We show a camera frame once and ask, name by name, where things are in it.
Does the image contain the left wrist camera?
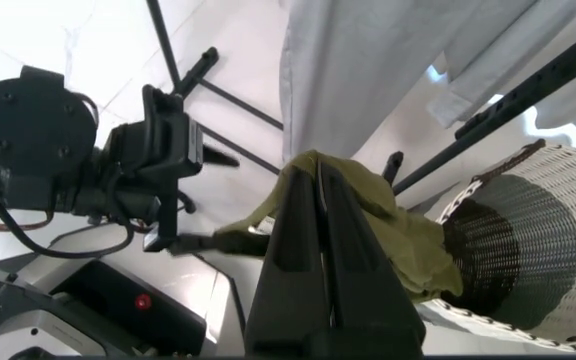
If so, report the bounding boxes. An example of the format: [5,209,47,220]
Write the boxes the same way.
[105,115,205,181]

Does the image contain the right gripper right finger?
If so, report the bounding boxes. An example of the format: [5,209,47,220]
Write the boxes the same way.
[320,163,427,356]

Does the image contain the black cable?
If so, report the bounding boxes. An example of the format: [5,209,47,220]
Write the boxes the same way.
[0,187,135,260]

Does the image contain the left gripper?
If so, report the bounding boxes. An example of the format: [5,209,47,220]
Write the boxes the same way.
[57,84,272,257]

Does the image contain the white laundry basket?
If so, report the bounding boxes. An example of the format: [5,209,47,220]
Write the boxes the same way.
[417,138,576,354]

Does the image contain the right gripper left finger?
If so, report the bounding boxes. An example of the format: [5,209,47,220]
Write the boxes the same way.
[244,167,330,356]

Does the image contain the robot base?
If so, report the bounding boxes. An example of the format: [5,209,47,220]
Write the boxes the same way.
[0,219,247,360]

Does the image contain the black clothes rack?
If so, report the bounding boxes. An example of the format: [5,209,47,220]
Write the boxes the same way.
[145,0,576,197]

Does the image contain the green garment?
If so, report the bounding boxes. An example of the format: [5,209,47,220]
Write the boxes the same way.
[212,148,464,304]

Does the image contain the pale grey shorts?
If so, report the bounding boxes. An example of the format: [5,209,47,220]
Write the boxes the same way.
[277,0,576,162]

